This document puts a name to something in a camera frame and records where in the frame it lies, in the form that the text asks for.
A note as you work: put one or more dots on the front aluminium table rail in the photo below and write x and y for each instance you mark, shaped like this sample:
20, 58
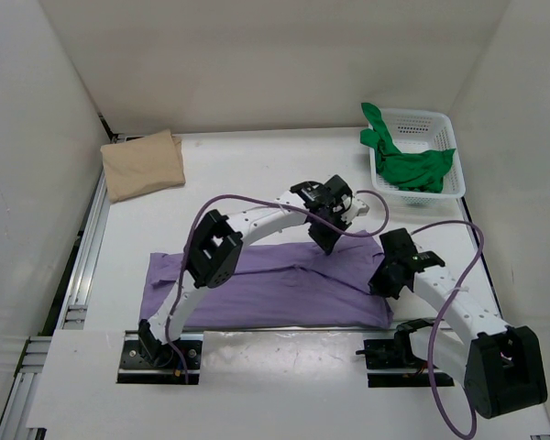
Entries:
279, 327

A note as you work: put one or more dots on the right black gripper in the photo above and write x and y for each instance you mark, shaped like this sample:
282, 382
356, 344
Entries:
384, 280

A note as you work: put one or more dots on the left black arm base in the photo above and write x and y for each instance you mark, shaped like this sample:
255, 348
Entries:
166, 368

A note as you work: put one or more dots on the beige t shirt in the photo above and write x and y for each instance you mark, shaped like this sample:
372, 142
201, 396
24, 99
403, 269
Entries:
143, 165

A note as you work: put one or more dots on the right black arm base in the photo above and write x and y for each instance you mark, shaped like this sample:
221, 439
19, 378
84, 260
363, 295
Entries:
390, 362

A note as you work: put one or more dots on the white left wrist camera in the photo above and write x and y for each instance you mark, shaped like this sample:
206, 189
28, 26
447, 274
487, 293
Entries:
357, 208

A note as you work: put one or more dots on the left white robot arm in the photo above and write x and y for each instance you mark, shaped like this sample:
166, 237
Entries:
176, 284

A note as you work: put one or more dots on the aluminium frame rail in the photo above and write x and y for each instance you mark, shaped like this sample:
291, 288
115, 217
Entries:
68, 311

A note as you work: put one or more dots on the green t shirt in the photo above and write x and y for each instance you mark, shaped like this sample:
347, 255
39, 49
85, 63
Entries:
416, 172

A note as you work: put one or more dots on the white plastic basket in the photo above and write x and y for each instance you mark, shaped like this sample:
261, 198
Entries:
416, 131

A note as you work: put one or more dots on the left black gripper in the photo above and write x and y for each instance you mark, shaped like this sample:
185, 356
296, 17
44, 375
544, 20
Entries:
324, 227

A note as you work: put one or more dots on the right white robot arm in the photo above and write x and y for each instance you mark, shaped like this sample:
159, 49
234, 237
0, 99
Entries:
499, 366

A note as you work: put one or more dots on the purple t shirt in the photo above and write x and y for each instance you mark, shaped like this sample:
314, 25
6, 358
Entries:
297, 284

